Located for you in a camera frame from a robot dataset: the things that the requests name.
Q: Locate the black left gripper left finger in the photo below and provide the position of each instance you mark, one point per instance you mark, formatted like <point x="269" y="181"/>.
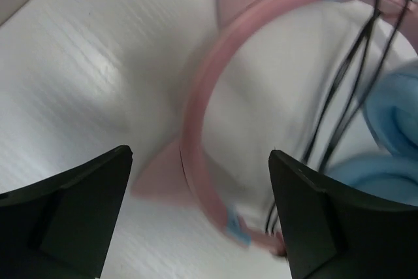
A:
<point x="62" y="226"/>

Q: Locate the pink blue cat-ear headphones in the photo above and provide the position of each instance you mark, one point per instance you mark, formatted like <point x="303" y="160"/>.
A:
<point x="178" y="173"/>

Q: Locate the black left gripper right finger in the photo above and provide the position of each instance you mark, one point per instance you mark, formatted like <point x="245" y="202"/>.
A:
<point x="357" y="221"/>

